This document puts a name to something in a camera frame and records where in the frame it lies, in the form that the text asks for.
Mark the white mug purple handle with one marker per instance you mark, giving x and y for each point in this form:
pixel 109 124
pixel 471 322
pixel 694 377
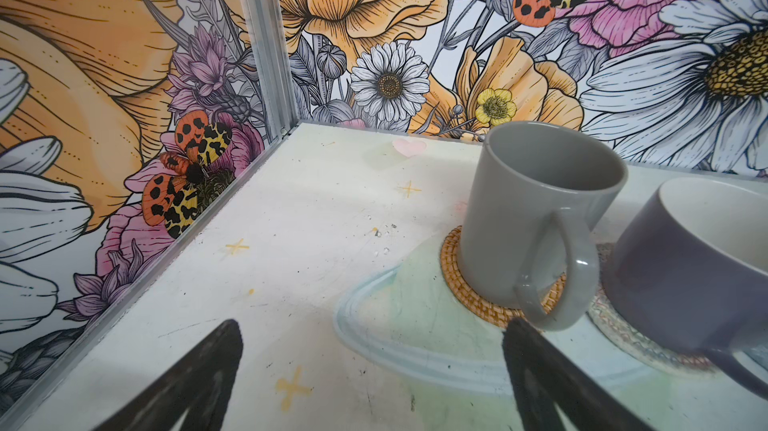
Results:
pixel 690 273

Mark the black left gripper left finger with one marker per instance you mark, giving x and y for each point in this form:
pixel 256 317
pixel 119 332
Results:
pixel 194 393

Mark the multicolour woven round coaster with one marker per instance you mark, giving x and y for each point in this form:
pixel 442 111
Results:
pixel 625 337

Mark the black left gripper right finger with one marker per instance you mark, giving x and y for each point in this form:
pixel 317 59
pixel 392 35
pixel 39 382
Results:
pixel 547 384

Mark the grey metal mug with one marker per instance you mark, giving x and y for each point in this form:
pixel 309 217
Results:
pixel 526 243

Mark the tan rattan round coaster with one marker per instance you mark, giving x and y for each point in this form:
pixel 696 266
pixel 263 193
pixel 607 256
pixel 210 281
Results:
pixel 448 259

